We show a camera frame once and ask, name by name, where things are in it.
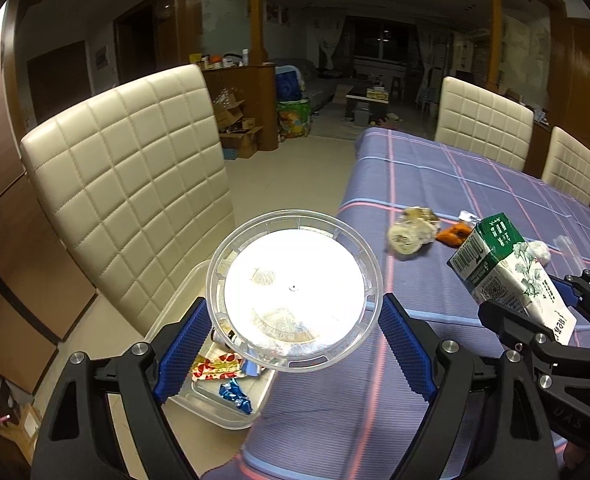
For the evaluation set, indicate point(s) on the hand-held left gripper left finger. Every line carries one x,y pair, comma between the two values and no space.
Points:
185,350

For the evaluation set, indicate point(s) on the wooden partition cabinet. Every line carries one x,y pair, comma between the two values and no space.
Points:
255,90

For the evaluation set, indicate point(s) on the crumpled white tissue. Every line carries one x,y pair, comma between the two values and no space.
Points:
540,252

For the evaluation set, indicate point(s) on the patterned curtain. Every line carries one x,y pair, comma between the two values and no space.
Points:
330,42
432,65

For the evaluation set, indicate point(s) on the cream quilted chair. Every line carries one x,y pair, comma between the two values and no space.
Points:
485,120
570,170
140,175

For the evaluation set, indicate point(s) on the white printed snack wrapper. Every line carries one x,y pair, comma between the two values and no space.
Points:
467,217

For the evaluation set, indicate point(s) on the open cardboard box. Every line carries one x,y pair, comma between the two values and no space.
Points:
230,110
242,142

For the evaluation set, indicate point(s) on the clear plastic tray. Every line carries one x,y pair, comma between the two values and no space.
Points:
567,247

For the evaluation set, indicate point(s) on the blue container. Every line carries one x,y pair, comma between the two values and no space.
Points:
290,82

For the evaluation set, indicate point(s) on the colourful printed bag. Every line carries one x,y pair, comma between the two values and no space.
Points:
294,120

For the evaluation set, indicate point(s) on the group of small bottles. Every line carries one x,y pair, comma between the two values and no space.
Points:
220,60

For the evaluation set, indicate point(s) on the blue foil wrapper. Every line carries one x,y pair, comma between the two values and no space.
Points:
235,395

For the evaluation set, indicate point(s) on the red yellow checkered wrapper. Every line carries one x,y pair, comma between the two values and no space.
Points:
215,367

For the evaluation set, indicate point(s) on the round clear plastic lid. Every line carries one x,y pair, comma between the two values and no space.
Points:
295,285

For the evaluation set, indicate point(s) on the coffee table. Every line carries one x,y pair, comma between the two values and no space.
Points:
370,102

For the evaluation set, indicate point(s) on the dark window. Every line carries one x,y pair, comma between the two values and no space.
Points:
382,40

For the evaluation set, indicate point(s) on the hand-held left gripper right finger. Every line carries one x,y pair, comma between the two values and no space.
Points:
407,350

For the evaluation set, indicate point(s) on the clear plastic bin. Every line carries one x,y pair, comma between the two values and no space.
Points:
205,405

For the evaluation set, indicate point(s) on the green white milk carton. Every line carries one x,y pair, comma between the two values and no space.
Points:
505,265

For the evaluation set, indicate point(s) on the grey sofa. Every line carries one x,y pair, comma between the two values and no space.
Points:
325,85

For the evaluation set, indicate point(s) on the crumpled beige wrapper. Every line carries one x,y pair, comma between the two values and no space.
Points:
410,232

